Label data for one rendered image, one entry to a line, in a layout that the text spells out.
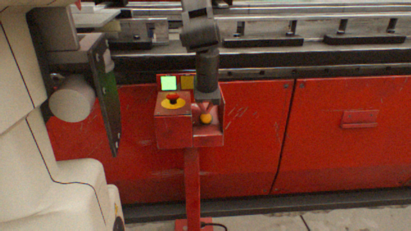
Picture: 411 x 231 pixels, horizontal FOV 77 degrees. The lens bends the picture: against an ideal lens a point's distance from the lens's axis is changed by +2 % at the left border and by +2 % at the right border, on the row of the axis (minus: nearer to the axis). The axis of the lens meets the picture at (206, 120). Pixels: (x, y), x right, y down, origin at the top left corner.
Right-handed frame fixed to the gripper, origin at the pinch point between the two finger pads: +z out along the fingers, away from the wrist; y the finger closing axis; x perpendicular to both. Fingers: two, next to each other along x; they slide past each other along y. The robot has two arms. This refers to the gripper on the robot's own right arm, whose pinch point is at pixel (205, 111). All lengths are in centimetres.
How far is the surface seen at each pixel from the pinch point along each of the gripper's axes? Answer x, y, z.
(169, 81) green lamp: 10.5, 13.7, -0.7
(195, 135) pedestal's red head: 3.1, -3.6, 6.4
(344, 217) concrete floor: -75, -1, 79
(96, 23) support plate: 28.5, 15.4, -19.1
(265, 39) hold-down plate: -24.3, 31.9, -5.3
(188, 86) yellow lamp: 4.6, 13.3, 1.0
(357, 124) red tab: -65, 15, 25
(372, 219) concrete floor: -88, -3, 78
